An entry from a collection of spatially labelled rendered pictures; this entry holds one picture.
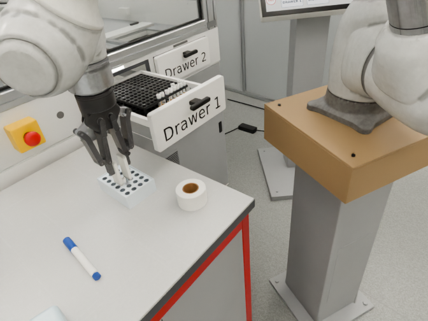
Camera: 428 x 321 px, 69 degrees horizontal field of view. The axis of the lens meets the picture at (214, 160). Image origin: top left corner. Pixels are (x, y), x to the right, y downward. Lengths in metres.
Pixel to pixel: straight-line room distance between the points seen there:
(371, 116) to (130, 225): 0.61
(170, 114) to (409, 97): 0.52
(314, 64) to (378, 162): 1.06
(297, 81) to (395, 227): 0.89
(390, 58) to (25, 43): 0.51
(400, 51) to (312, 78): 1.19
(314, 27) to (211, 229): 1.23
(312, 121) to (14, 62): 0.63
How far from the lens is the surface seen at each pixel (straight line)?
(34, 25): 0.43
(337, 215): 0.94
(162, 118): 0.80
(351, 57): 0.75
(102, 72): 0.63
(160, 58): 1.20
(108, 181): 0.83
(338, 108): 0.83
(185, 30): 1.30
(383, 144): 0.78
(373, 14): 0.75
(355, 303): 1.50
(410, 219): 1.91
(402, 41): 0.59
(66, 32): 0.44
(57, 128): 1.04
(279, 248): 1.62
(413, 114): 0.62
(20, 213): 0.90
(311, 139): 0.76
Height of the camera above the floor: 1.27
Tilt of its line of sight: 36 degrees down
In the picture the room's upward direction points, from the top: 6 degrees counter-clockwise
